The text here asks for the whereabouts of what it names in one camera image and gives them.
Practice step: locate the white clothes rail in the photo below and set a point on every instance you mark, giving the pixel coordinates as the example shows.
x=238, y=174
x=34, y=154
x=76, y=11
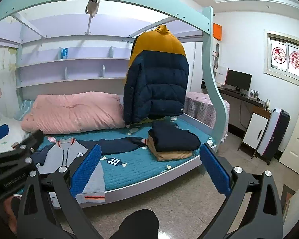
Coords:
x=144, y=28

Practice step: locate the person's left hand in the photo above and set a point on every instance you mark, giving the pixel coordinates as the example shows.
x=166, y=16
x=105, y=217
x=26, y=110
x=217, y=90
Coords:
x=8, y=212

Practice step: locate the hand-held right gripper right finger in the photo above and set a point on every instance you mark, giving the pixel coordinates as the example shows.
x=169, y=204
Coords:
x=214, y=169

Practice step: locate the lavender wall shelf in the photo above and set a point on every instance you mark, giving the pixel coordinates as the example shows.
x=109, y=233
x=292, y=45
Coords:
x=69, y=60

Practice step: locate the white paper bag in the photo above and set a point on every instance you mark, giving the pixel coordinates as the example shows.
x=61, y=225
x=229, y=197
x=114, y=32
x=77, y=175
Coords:
x=221, y=76

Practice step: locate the dark wooden desk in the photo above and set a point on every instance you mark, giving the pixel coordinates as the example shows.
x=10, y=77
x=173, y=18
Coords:
x=239, y=97

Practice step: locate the white pillow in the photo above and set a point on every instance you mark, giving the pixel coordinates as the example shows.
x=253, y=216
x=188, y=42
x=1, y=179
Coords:
x=12, y=130

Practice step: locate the grey navy zip jacket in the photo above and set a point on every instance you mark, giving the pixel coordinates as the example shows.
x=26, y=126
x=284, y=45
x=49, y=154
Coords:
x=64, y=154

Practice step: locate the dark purple white suitcase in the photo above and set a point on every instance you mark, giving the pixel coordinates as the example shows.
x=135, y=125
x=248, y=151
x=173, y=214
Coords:
x=274, y=134

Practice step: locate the teal quilted bed sheet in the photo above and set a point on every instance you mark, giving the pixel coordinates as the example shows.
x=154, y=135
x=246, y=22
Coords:
x=139, y=169

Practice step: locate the person's leg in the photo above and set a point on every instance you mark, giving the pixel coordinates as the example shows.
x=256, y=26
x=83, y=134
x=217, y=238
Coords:
x=139, y=222

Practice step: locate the small photo frame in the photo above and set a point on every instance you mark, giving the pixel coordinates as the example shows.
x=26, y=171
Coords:
x=254, y=93

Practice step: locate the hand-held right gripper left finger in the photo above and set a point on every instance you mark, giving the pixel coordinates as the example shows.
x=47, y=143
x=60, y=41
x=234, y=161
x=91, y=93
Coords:
x=86, y=169

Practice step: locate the dark denim jacket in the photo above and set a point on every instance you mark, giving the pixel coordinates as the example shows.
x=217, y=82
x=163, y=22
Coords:
x=174, y=137

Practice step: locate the white desk cabinet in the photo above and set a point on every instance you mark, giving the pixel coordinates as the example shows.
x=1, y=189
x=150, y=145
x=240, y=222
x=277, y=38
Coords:
x=254, y=132

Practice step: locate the yellow navy puffer jacket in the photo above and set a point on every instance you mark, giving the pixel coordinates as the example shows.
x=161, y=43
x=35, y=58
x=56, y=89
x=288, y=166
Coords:
x=157, y=79

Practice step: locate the black computer monitor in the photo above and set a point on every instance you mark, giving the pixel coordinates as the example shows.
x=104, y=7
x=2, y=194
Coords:
x=238, y=79

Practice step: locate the floral printed cabinet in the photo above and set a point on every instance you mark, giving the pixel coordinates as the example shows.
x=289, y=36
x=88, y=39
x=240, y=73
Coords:
x=2, y=79

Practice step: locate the orange box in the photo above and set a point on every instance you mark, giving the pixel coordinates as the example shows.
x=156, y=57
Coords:
x=218, y=31

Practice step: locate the white room door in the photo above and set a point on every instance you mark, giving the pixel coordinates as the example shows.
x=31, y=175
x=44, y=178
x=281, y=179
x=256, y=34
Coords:
x=296, y=142

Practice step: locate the pink pillow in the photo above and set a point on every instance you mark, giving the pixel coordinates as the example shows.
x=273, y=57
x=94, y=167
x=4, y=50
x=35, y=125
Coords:
x=74, y=112

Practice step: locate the folded tan garment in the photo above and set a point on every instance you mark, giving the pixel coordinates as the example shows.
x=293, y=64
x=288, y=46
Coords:
x=174, y=155

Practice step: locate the window with red decals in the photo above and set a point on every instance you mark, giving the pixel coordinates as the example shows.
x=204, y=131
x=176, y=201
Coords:
x=285, y=57

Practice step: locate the light teal bunk bed frame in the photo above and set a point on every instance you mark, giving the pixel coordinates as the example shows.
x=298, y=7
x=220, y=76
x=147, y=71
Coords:
x=206, y=54

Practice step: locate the small blue box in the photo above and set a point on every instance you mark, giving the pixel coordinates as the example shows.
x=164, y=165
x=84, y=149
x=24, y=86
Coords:
x=64, y=53

